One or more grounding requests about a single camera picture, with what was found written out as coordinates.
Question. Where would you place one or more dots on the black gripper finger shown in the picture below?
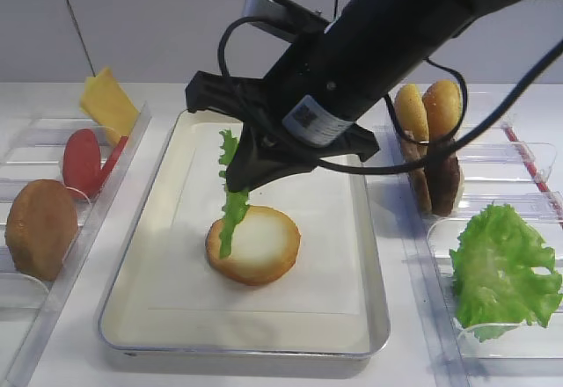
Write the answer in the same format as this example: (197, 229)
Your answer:
(257, 163)

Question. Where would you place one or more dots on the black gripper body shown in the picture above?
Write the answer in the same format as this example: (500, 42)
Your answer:
(245, 99)

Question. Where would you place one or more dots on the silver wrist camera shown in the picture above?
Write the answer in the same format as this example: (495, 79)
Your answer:
(284, 19)

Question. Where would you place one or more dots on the red tomato slice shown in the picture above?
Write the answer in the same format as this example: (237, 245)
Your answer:
(111, 162)
(81, 164)

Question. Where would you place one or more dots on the left red tomato slice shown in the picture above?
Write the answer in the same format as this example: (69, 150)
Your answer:
(81, 164)

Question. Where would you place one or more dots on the right bun top slice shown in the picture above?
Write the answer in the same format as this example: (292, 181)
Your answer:
(443, 104)

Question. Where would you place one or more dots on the cream metal tray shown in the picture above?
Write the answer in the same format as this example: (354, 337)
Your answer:
(165, 297)

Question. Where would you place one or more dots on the yellow cheese slice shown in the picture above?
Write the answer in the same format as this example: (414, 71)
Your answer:
(107, 104)

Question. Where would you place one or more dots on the clear acrylic rack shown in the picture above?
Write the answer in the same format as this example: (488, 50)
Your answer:
(59, 176)
(428, 346)

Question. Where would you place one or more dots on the clear acrylic right rack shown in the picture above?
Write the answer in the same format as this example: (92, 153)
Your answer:
(428, 346)

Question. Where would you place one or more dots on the right red tomato slice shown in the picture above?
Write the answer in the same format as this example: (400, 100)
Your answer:
(111, 162)

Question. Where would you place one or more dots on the green lettuce leaf in rack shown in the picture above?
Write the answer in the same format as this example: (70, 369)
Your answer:
(504, 274)

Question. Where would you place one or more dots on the left bun top slice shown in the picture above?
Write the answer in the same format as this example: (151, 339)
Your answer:
(411, 112)

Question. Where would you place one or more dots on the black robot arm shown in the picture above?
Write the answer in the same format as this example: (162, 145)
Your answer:
(304, 111)

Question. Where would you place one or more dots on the green lettuce leaf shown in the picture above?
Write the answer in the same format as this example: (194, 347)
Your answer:
(236, 203)
(504, 274)

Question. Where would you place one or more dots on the clear acrylic left rack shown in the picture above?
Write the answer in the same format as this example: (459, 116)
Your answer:
(59, 176)

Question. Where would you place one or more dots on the brown bun in left rack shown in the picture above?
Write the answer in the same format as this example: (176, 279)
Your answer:
(41, 225)

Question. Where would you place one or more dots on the bun slice on tray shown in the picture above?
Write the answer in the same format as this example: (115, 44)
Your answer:
(264, 247)

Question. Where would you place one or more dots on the right brown meat patty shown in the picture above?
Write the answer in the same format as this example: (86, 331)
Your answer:
(443, 179)

